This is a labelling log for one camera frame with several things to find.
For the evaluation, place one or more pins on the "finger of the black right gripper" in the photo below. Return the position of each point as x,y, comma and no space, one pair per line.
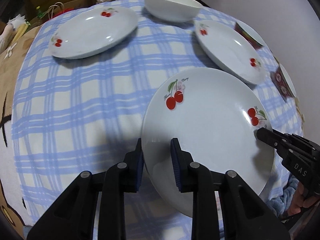
272,137

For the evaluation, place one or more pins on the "blue white plaid cloth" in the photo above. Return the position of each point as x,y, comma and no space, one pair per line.
71,116

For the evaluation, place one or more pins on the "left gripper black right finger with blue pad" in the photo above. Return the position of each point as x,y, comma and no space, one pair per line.
224,206

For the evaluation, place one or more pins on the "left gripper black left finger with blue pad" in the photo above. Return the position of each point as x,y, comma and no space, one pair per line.
88,196

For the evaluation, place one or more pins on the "large white bowl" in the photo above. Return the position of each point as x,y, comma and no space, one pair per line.
177,11

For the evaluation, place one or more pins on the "red patterned bowl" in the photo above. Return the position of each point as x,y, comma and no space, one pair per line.
283,83
250,35

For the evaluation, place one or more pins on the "red paper gift bag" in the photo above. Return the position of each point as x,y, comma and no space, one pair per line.
59,8

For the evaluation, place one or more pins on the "white plush toy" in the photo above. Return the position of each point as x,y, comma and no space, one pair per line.
9,31

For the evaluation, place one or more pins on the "person's right hand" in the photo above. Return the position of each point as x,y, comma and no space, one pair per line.
298,201

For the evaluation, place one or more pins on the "white cherry plate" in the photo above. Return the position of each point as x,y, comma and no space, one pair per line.
214,116
92,32
230,51

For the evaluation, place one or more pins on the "beige floral blanket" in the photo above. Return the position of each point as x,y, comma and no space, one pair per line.
12,203

